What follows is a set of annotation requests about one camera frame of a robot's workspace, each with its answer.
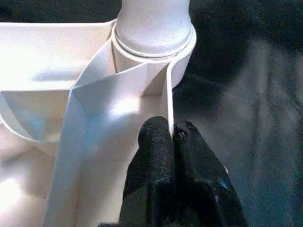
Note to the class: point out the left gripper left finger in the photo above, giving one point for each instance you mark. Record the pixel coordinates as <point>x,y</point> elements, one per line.
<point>151,179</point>

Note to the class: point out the white plastic table top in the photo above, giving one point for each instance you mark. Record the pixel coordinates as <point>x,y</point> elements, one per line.
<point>47,94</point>

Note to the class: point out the white plastic table leg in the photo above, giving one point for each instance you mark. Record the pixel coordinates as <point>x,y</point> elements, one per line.
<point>154,23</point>

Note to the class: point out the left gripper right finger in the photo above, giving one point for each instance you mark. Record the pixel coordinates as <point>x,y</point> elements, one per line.
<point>203,189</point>

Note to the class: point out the black work mat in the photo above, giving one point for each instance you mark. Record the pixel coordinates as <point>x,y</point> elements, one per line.
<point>246,118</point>

